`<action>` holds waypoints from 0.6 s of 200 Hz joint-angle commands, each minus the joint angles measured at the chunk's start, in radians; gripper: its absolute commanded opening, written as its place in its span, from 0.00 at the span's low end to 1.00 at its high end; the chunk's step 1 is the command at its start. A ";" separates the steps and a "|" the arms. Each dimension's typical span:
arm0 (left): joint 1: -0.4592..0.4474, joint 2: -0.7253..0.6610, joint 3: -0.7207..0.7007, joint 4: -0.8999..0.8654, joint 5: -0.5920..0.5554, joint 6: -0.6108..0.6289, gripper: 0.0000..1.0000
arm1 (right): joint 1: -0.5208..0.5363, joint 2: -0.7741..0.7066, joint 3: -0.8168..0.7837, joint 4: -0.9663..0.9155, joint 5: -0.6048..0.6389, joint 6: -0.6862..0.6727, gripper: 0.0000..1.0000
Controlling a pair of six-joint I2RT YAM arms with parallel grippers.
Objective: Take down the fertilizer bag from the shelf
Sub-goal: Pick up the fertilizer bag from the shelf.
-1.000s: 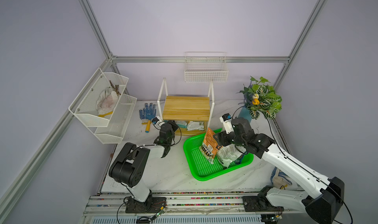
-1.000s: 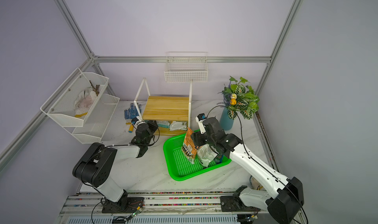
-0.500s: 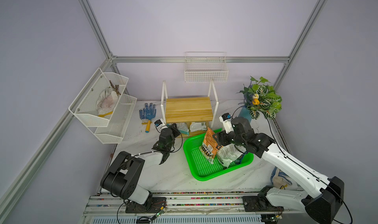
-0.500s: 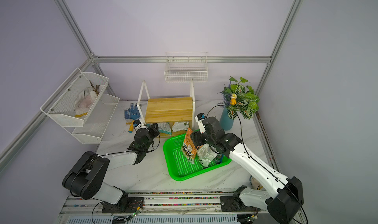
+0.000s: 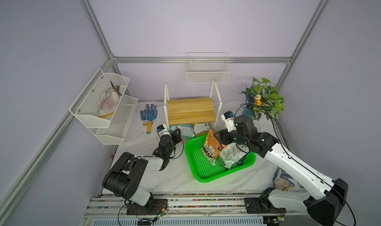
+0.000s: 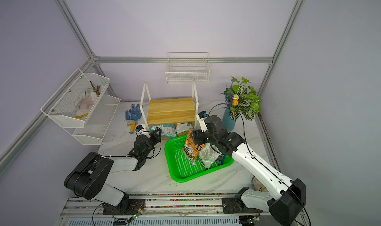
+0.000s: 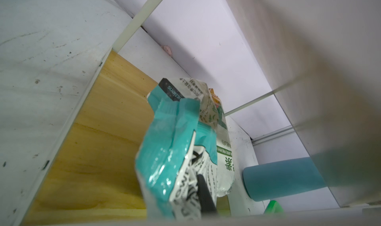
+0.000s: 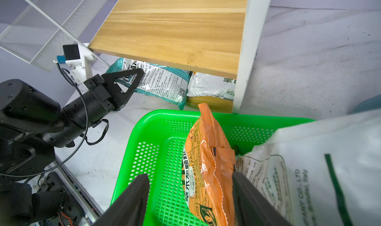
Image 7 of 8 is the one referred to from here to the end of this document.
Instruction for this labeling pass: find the teal plant pot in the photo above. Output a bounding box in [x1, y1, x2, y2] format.
[242, 157, 326, 202]

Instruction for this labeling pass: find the white wooden two-tier shelf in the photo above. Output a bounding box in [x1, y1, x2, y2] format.
[11, 0, 381, 226]

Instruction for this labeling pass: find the teal white fertilizer bag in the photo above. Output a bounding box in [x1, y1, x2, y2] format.
[135, 78, 235, 221]

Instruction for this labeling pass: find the green plastic basket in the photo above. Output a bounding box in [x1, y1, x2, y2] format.
[264, 200, 284, 214]

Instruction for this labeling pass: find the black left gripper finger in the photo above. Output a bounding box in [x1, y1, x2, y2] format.
[197, 174, 217, 216]

